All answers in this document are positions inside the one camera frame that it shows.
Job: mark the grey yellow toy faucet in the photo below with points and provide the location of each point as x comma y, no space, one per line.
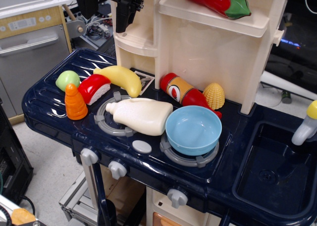
308,128

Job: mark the grey stove knob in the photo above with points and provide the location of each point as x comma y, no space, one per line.
177,198
89,157
117,170

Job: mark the light blue plastic bowl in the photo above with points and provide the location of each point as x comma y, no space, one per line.
193,130

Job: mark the grey left stove burner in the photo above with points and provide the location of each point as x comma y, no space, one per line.
105,122

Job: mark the grey left stove knob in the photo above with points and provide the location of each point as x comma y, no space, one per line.
89,157

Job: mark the grey right stove knob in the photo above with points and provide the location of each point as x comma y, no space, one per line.
177,198

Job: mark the grey stove burner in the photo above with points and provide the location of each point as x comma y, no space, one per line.
105,122
187,161

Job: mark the orange toy carrot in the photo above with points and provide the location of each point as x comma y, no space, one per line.
75,106

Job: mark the grey toy dishwasher cabinet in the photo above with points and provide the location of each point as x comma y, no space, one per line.
34,37

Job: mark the grey middle stove knob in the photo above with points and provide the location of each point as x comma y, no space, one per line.
117,170

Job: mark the green toy apple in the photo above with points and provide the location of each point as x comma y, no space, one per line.
66,78

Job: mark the red white toy sushi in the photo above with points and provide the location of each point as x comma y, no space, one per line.
93,87

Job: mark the aluminium frame rail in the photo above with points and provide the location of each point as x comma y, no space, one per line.
77,205

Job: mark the navy toy kitchen counter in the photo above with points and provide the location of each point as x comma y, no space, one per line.
258,178

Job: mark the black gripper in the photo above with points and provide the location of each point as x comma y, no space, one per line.
125,11

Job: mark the yellow toy corn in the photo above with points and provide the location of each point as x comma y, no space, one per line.
214,95

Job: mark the grey round stove button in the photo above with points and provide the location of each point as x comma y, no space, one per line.
141,147

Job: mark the grey right stove burner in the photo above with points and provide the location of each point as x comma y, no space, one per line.
187,161

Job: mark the yellow toy banana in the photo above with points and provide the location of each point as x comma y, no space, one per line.
122,77

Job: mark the red toy ketchup bottle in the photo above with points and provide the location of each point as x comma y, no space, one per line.
184,93

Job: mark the cream toy bottle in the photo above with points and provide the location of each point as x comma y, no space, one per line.
143,115

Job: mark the cream toy kitchen shelf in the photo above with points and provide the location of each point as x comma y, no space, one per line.
201,46

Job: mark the red toy chili pepper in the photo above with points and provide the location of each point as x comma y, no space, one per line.
231,9

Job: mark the black computer case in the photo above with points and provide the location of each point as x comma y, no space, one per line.
15,169

